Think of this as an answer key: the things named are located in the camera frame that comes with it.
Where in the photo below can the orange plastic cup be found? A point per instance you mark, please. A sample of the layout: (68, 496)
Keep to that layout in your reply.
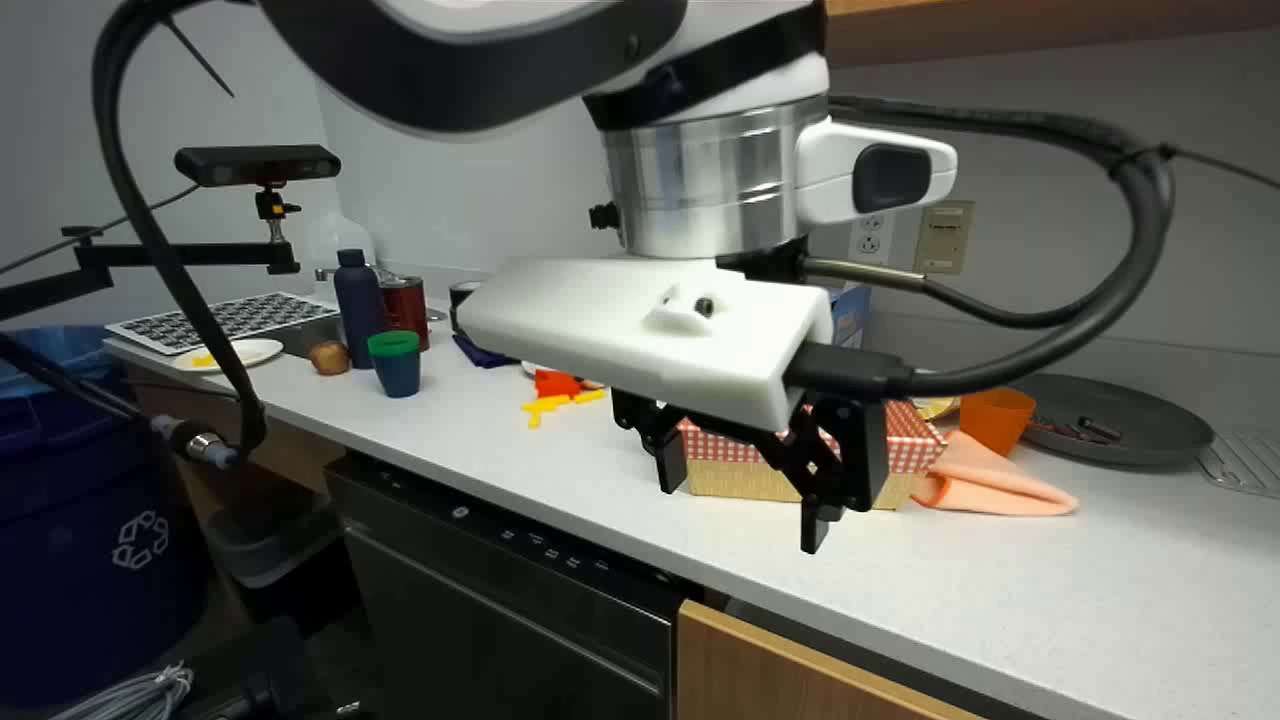
(999, 418)

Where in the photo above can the wooden wall cabinet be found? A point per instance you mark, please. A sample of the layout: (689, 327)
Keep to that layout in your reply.
(1065, 24)

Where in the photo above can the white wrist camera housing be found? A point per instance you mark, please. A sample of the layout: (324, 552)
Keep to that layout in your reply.
(626, 327)

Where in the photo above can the crumpled white plastic bag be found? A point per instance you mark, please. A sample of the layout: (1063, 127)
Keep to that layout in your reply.
(132, 694)

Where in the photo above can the dark grey round plate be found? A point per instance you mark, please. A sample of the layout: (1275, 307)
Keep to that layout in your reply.
(1134, 423)

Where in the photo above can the small white plate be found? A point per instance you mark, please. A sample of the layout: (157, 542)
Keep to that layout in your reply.
(259, 354)

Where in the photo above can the dark red can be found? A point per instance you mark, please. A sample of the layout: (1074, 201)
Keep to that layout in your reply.
(404, 311)

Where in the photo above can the black stereo camera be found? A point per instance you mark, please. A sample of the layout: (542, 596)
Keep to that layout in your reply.
(252, 167)

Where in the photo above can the white grid rack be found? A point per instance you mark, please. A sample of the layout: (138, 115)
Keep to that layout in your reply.
(226, 320)

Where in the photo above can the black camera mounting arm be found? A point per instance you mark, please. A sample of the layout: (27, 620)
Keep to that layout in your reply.
(160, 253)

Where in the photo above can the yellow toy fry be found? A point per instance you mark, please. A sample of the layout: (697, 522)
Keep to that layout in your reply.
(585, 401)
(547, 411)

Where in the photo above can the beige wall switch plate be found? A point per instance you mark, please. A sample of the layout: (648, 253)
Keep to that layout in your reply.
(946, 237)

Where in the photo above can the brown toy ball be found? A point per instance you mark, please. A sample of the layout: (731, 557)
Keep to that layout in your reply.
(330, 356)

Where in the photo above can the yellow toy food piece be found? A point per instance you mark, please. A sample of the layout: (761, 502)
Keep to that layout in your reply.
(207, 356)

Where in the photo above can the green cup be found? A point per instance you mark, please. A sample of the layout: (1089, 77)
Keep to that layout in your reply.
(394, 363)

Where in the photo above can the dark grey waste bin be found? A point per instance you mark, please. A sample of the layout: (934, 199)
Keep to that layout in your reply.
(267, 546)

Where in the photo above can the orange checkered paper basket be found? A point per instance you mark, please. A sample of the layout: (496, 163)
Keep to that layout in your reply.
(724, 462)

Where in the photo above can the metal sink grid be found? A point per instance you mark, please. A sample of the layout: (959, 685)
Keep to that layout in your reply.
(1244, 465)

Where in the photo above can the red toy fries holder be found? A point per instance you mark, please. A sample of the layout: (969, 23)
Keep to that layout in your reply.
(563, 385)

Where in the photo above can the peach cloth napkin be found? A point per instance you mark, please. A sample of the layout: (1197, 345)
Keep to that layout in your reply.
(995, 485)

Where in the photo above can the navy blue cloth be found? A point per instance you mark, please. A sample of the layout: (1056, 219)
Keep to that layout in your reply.
(483, 354)

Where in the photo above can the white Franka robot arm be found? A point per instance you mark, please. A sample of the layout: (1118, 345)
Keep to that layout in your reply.
(721, 173)

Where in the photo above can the dark blue bottle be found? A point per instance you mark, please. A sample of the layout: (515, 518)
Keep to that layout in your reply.
(359, 314)

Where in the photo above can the white plate with yellow food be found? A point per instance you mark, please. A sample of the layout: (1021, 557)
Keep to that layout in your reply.
(934, 405)

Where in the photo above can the blue recycling bin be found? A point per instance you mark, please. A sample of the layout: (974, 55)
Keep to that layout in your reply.
(82, 532)

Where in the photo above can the white drawer with wooden face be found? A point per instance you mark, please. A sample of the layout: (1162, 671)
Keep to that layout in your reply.
(774, 673)

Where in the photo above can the black tape roll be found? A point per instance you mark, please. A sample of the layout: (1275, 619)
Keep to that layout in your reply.
(461, 307)

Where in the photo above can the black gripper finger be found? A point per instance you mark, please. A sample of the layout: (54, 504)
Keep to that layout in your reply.
(840, 455)
(661, 424)

